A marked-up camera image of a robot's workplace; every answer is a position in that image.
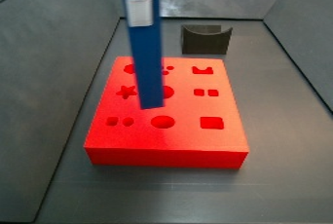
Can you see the blue rectangular block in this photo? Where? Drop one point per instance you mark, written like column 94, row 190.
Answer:
column 146, row 50

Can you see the red shape sorting board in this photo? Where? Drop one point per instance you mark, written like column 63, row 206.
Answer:
column 194, row 132

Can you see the black curved holder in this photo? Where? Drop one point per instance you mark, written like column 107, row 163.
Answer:
column 205, row 39

